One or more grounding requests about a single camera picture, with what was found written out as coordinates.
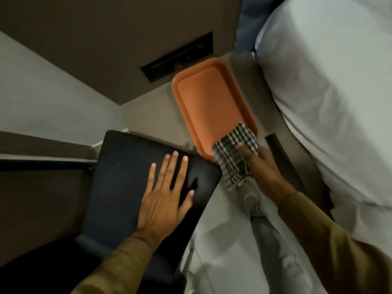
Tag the person's right hand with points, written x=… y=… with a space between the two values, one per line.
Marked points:
x=266 y=174

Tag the person's left forearm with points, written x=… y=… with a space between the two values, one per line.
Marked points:
x=119 y=266

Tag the person's left hand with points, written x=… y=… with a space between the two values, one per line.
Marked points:
x=159 y=208

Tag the brown cabinet with black rail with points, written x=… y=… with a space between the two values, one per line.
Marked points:
x=39 y=195

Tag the person's left middle finger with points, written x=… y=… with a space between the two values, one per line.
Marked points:
x=171 y=171

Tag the white bed with sheet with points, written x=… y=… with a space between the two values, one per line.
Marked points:
x=337 y=88

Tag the person's right thumb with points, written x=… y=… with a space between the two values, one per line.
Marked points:
x=247 y=150

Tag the black wall socket panel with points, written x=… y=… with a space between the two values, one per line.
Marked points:
x=177 y=58

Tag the person's left thumb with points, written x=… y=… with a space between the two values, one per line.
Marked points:
x=186 y=203

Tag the person's right forearm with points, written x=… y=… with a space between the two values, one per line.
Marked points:
x=330 y=244

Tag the person's left little finger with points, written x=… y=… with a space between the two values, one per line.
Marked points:
x=150 y=179

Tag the person's grey trouser leg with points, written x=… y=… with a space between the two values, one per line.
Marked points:
x=275 y=257

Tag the blue-grey pillow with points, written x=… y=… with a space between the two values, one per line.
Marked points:
x=249 y=21

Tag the black tray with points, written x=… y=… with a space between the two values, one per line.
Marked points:
x=122 y=180

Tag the orange plastic tray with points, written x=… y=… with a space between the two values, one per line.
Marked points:
x=211 y=101

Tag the dark bed frame post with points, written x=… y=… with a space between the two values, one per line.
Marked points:
x=284 y=162

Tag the black and white checked cloth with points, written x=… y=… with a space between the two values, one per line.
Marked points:
x=232 y=156

